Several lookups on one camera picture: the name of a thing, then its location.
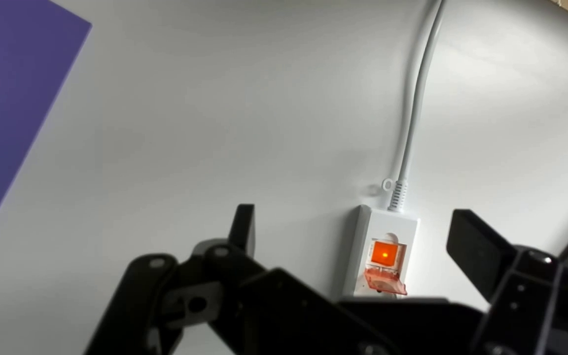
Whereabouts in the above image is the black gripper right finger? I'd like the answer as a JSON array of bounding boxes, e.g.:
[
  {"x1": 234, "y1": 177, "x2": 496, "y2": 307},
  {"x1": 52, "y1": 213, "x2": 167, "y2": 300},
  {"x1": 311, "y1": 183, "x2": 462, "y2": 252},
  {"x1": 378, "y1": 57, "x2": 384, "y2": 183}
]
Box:
[{"x1": 447, "y1": 207, "x2": 568, "y2": 355}]

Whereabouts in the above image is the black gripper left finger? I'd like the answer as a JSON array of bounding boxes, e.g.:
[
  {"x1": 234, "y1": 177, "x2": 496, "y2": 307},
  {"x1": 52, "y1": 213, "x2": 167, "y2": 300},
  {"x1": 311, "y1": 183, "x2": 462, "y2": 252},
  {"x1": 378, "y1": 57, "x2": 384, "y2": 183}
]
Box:
[{"x1": 90, "y1": 203, "x2": 399, "y2": 355}]

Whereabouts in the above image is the white power strip orange switch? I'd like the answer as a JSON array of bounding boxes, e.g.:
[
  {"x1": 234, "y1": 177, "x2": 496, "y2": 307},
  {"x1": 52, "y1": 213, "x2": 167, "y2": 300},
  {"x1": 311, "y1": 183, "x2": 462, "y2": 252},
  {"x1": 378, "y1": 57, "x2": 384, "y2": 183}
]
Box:
[{"x1": 332, "y1": 203, "x2": 423, "y2": 300}]

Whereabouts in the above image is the purple rectangular mat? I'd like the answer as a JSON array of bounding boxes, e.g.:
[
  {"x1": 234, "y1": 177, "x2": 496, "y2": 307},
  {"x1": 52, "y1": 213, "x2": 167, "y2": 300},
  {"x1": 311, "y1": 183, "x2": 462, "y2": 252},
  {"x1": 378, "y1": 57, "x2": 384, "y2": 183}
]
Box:
[{"x1": 0, "y1": 0, "x2": 94, "y2": 250}]

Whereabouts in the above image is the thick white power strip cable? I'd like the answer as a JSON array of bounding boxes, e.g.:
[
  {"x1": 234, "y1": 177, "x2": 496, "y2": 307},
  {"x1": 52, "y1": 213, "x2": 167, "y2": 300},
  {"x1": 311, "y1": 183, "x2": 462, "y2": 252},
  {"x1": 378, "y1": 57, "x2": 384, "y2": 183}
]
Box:
[{"x1": 384, "y1": 0, "x2": 449, "y2": 213}]

